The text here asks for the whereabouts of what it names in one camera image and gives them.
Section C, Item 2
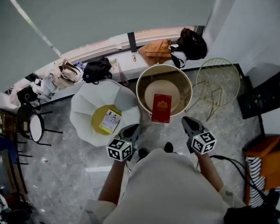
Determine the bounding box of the black window post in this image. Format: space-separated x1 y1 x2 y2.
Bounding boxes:
127 32 138 54

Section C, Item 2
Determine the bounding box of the person's beige clothing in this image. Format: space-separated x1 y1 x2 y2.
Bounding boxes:
78 148 246 224

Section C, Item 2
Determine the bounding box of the red book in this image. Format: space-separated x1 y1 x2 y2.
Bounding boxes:
151 93 173 124

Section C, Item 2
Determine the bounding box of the white petal-shaped sofa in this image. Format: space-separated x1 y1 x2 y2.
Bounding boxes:
69 79 141 147

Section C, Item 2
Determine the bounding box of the pink strap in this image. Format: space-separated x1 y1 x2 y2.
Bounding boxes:
116 59 129 87

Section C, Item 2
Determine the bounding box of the black backpack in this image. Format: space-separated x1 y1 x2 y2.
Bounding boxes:
170 28 208 69

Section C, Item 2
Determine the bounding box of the person's left black shoe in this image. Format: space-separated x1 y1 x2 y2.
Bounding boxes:
137 148 150 161

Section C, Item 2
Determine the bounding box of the black cable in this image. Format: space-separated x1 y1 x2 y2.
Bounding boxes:
209 155 273 204

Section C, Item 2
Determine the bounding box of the round glass table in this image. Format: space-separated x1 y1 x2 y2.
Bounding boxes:
136 64 193 117

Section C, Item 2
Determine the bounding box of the white plastic bag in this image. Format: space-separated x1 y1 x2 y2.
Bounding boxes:
29 75 61 99

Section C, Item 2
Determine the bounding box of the black stool with white seat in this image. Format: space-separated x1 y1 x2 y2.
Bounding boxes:
15 105 63 147

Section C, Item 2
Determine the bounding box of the black bag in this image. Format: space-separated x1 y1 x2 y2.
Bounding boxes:
82 56 113 85

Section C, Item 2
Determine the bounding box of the orange cloth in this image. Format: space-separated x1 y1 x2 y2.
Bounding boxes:
137 39 173 67

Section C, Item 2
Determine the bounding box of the orange storage box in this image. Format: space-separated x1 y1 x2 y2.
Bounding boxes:
242 134 280 205

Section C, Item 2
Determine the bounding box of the blue chair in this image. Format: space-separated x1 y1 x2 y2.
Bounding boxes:
0 134 18 164

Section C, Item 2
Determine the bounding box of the black pouch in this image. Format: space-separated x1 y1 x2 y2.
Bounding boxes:
223 203 280 224

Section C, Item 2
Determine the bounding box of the yellow-green wire side table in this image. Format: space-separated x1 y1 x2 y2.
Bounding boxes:
184 57 241 122

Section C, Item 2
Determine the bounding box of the black shoulder bag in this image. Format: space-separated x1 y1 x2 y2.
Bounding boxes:
16 86 42 107

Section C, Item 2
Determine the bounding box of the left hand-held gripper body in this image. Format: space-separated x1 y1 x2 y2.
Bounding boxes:
106 124 141 162

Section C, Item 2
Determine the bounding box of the person's right forearm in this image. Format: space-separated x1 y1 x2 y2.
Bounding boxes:
195 151 224 193

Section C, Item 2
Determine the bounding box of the black monitor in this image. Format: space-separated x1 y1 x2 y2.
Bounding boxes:
237 69 280 120

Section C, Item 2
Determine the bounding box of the black and white striped cloth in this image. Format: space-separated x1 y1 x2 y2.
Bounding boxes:
245 156 280 209

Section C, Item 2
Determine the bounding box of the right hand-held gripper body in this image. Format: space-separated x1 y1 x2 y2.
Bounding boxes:
181 116 217 155

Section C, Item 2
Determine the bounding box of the yellow and white booklet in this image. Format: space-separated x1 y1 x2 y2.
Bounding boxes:
99 109 122 132

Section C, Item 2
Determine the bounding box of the person's left forearm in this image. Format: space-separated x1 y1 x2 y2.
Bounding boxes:
98 159 129 205

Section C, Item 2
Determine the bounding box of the beige handbag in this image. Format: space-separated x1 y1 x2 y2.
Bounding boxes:
51 58 84 90

